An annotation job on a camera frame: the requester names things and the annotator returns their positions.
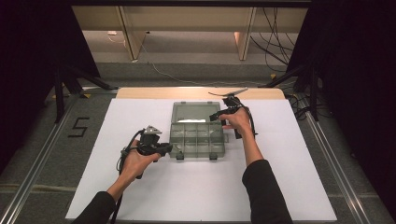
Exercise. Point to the person's right hand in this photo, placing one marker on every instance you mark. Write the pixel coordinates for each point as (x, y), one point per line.
(239, 119)

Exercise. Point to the black metal stand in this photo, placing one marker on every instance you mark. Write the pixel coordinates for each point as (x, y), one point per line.
(58, 93)
(313, 93)

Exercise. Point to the grey translucent compartment box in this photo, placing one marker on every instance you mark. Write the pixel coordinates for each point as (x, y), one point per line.
(196, 140)

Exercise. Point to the aluminium floor rail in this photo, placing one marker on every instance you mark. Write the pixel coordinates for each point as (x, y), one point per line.
(333, 165)
(37, 165)

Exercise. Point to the light wooden bench table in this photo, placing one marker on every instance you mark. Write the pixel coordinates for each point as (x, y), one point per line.
(186, 18)

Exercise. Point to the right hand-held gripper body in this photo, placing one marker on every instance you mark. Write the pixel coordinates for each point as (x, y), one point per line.
(232, 101)

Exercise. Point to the white table cover sheet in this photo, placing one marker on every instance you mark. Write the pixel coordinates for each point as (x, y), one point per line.
(193, 186)

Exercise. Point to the person's left hand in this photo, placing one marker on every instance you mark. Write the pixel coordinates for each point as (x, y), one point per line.
(135, 165)

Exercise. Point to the white power adapter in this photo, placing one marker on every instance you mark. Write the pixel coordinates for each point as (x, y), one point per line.
(112, 32)

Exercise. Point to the black curtain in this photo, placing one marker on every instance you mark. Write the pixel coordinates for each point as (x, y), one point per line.
(28, 62)
(358, 77)

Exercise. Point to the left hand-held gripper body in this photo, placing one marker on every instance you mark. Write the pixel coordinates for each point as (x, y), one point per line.
(149, 140)

